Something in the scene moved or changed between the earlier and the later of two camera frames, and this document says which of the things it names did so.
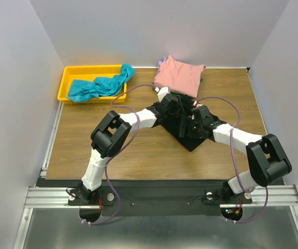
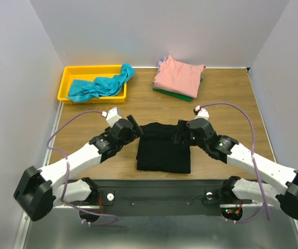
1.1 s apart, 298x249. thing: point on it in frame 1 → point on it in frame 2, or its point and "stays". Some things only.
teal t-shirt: (82, 90) stays
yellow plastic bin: (89, 73) stays
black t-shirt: (172, 125) → (157, 151)
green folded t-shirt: (185, 96) stays
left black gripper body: (175, 113) → (131, 137)
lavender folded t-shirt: (160, 62) stays
